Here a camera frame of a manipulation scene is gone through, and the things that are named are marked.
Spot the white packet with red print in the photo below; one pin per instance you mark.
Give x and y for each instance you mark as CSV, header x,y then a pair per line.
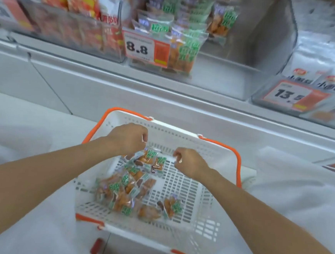
x,y
108,11

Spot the person's left forearm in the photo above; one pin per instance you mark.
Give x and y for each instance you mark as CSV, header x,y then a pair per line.
x,y
35,184

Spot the stack of red snack packets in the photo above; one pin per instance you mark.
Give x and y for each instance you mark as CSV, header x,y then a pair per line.
x,y
79,0

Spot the stack of green label packets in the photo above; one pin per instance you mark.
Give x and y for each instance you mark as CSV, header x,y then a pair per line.
x,y
189,37

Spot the person's right hand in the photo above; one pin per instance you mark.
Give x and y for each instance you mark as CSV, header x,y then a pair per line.
x,y
193,165

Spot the person's right fingers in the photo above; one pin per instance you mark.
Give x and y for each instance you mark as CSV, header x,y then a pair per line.
x,y
178,155

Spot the person's left fingers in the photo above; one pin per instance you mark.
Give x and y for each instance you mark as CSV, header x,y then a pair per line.
x,y
142,136

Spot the stack of white snack packets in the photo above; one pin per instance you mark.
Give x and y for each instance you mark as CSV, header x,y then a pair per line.
x,y
321,50

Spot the person's right forearm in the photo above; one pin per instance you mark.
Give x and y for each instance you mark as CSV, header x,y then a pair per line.
x,y
264,225

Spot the pile of clear snack packets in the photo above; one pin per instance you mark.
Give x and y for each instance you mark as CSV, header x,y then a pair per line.
x,y
124,191

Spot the person's left hand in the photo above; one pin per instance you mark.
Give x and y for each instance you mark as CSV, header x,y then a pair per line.
x,y
124,139

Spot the white store shelf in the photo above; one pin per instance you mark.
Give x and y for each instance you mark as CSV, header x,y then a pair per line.
x,y
129,93

